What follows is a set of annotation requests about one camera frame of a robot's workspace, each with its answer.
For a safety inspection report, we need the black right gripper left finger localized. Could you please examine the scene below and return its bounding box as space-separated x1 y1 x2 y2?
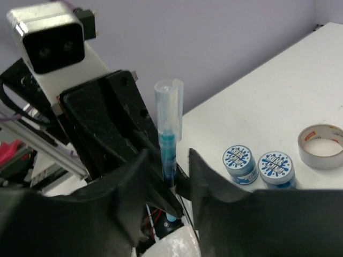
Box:
0 148 151 257

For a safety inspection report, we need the clear pen cap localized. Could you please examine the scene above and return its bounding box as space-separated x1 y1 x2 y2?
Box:
154 79 184 142

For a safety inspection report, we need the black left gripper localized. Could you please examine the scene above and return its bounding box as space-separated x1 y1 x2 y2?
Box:
1 58 184 217

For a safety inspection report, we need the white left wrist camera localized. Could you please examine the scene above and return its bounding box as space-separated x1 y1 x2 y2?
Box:
6 1 109 105

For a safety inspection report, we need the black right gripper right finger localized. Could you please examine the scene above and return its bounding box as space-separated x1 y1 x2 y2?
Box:
189 149 342 256

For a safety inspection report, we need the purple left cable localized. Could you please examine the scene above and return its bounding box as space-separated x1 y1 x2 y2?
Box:
0 111 22 124

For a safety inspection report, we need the blue pen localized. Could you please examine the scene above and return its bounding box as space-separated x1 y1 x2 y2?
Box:
158 128 179 223

